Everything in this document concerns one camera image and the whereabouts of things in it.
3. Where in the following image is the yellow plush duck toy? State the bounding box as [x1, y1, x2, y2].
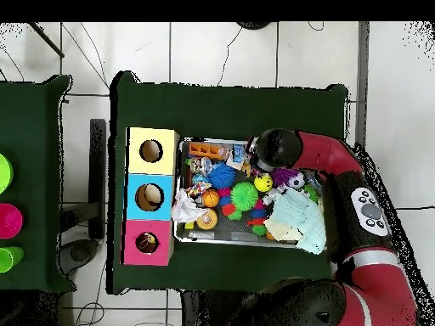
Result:
[138, 233, 157, 252]

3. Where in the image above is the shallow clear mesh bin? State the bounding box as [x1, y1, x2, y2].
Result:
[173, 138, 344, 251]

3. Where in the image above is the yellow-green plastic cup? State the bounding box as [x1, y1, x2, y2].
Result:
[0, 152, 14, 195]

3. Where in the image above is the orange basketball toy ball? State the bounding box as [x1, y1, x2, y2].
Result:
[202, 188, 222, 209]

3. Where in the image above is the purple spiky ball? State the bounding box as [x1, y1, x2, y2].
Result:
[270, 167, 297, 188]

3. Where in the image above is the yellow smiley ball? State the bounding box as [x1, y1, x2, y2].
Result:
[254, 173, 274, 193]

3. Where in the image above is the side table with green cloth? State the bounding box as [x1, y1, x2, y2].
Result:
[0, 74, 75, 293]

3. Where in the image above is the green spiky ball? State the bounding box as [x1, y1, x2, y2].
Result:
[230, 183, 260, 213]

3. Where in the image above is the tan orange ball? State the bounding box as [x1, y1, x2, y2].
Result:
[196, 208, 219, 231]

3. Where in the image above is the light blue knitted cloth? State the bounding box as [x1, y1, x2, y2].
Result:
[270, 188, 329, 256]

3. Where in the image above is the black round base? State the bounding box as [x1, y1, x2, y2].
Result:
[235, 21, 273, 31]

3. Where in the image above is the small soccer ball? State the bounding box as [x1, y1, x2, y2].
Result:
[287, 171, 307, 191]

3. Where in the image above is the black panel on stand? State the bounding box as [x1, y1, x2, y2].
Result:
[59, 118, 109, 269]

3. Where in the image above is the cream waffle cloth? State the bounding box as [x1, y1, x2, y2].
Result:
[263, 218, 303, 244]

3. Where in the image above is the bright green plastic cup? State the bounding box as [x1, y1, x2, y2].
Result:
[0, 245, 25, 274]

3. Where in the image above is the large blue spiky ball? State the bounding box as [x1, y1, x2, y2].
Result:
[207, 162, 237, 190]

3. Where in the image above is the pink plastic cup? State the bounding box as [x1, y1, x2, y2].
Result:
[0, 203, 25, 240]

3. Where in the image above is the dark green table cloth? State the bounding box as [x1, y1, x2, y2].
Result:
[108, 70, 351, 296]

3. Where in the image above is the wooden box with three holes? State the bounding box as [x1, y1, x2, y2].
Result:
[121, 126, 181, 267]

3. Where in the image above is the long orange building block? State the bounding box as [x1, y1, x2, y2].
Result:
[189, 141, 229, 160]

